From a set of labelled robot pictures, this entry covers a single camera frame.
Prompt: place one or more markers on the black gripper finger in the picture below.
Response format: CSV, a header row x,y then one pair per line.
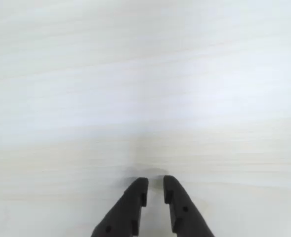
x,y
184,217
125,212

